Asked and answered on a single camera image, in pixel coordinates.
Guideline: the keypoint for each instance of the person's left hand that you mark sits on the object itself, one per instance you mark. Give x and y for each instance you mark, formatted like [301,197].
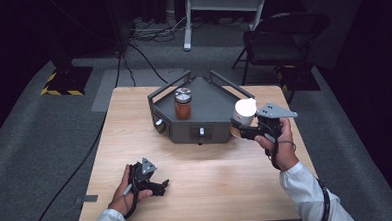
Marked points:
[124,197]

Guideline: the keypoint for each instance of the dark grey corner shelf tray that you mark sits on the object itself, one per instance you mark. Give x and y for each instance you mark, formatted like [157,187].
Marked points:
[207,106]

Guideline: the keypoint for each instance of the glass jar with silver lid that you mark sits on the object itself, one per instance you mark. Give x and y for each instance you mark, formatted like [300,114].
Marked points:
[183,104]

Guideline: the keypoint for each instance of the grey leaning panel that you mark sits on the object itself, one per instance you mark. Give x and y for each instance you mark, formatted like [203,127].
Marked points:
[340,20]

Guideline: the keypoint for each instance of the black base with yellow stripes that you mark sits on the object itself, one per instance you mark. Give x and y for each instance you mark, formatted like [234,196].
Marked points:
[71,81]
[299,77]

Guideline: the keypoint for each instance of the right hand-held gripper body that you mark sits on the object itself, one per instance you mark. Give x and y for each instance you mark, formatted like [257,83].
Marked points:
[271,120]

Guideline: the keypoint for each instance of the white metal stand frame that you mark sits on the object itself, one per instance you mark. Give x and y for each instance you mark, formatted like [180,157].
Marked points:
[226,2]

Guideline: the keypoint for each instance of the white cup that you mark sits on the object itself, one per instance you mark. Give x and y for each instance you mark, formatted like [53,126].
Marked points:
[245,111]

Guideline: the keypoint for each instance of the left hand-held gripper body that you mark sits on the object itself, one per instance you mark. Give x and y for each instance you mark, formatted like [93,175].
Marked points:
[146,171]

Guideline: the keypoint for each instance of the person's right hand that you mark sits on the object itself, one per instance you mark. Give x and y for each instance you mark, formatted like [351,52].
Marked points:
[285,146]

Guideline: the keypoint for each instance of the grey tape strip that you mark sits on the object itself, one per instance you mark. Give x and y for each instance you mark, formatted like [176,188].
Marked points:
[87,198]

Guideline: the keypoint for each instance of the black folding chair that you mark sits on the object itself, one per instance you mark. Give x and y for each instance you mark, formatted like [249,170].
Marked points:
[281,43]

